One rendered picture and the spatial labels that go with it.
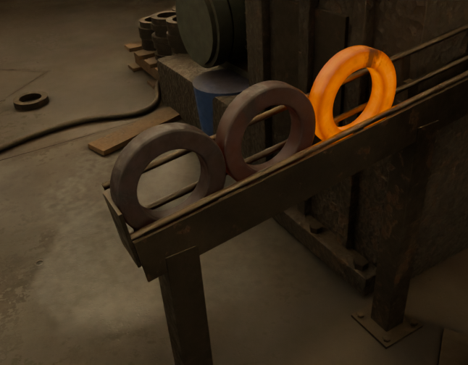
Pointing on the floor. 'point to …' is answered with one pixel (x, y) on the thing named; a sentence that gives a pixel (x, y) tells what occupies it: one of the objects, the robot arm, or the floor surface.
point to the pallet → (156, 43)
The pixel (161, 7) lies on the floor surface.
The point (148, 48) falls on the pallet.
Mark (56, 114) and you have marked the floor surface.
